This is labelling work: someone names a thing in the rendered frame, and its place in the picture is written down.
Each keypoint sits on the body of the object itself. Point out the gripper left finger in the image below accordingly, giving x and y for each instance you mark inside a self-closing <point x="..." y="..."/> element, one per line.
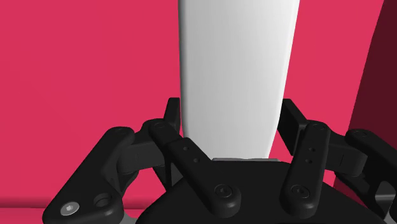
<point x="93" y="180"/>

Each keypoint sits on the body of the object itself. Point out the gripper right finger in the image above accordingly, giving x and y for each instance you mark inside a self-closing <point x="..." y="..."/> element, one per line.
<point x="310" y="161"/>

